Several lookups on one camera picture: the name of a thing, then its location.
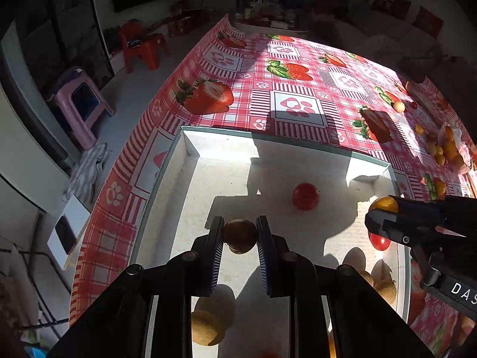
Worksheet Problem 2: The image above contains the brown kiwi fruit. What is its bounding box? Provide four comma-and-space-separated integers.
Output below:
191, 310, 226, 346
374, 280, 397, 305
223, 219, 259, 254

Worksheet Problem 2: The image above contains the orange yellow tomato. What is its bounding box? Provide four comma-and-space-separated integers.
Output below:
369, 196, 399, 213

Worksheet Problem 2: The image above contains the red cherry tomato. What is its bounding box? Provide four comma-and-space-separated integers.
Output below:
368, 232, 391, 251

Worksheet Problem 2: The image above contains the glass fruit bowl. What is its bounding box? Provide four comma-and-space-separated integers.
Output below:
437, 123, 473, 175

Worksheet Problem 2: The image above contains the white shallow tray box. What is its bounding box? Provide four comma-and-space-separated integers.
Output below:
130, 125, 412, 358

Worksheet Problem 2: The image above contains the pale round fruit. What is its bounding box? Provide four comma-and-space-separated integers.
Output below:
392, 100, 406, 113

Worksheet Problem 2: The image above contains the white box on floor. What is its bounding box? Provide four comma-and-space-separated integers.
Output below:
47, 195, 91, 271

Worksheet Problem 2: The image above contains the striped cloth on floor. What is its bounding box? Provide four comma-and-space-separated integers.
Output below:
63, 143, 111, 204

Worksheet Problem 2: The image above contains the pink strawberry pattern tablecloth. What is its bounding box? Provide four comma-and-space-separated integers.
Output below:
69, 14, 477, 358

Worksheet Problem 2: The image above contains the pink plastic stool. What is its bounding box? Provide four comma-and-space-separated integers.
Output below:
48, 67, 115, 150

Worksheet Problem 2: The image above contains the red plastic chair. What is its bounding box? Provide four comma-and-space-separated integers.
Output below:
119, 20, 171, 74

